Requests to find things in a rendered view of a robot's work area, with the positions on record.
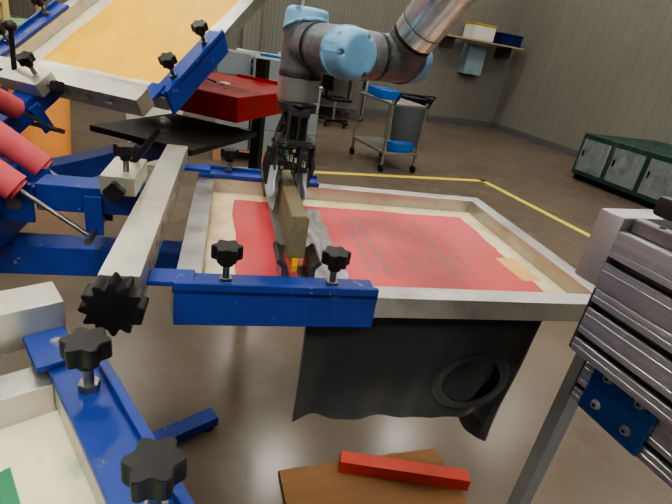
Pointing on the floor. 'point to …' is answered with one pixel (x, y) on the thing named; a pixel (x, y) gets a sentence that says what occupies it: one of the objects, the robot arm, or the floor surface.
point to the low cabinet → (626, 167)
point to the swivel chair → (332, 99)
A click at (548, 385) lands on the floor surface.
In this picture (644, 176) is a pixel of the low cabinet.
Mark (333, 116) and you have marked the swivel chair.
